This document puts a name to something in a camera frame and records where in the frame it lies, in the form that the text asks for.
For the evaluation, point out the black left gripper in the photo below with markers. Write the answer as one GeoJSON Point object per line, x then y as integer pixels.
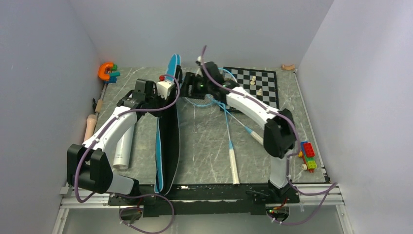
{"type": "Point", "coordinates": [162, 101]}

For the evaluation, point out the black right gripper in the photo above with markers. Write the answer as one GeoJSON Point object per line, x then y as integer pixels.
{"type": "Point", "coordinates": [191, 79]}

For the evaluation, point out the blue racket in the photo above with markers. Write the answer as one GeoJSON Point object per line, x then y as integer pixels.
{"type": "Point", "coordinates": [228, 76]}
{"type": "Point", "coordinates": [231, 152]}

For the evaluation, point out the blue racket bag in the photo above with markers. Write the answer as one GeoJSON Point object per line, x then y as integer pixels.
{"type": "Point", "coordinates": [167, 144]}

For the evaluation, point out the white shuttlecock tube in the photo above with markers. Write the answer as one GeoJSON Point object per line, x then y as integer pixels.
{"type": "Point", "coordinates": [123, 150]}

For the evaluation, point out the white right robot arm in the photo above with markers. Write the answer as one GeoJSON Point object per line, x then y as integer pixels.
{"type": "Point", "coordinates": [279, 133]}

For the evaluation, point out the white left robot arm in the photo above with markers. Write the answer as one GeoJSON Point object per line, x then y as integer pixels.
{"type": "Point", "coordinates": [88, 166]}

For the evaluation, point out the teal blue toy blocks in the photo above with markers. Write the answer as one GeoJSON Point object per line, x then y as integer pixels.
{"type": "Point", "coordinates": [113, 74]}

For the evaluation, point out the orange horseshoe magnet toy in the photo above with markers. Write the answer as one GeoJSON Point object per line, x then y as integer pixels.
{"type": "Point", "coordinates": [105, 71]}

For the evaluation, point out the white chess piece upper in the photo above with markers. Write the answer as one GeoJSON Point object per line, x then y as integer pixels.
{"type": "Point", "coordinates": [253, 80]}

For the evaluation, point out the wooden rolling pin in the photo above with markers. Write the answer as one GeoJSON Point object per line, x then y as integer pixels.
{"type": "Point", "coordinates": [90, 126]}

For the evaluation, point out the black white chessboard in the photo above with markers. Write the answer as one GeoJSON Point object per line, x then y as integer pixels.
{"type": "Point", "coordinates": [267, 80]}

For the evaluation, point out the wooden arch block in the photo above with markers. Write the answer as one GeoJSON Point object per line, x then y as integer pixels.
{"type": "Point", "coordinates": [288, 67]}

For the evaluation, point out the colourful brick toy train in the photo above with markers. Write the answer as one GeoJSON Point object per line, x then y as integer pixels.
{"type": "Point", "coordinates": [307, 154]}

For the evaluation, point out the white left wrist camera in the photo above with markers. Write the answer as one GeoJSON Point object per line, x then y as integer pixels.
{"type": "Point", "coordinates": [164, 88]}

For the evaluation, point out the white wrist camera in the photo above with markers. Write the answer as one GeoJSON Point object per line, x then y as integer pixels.
{"type": "Point", "coordinates": [199, 61]}
{"type": "Point", "coordinates": [164, 88]}

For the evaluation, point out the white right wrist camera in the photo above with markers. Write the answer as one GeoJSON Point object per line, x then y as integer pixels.
{"type": "Point", "coordinates": [199, 61]}

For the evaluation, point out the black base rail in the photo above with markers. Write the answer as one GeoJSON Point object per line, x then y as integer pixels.
{"type": "Point", "coordinates": [205, 199]}

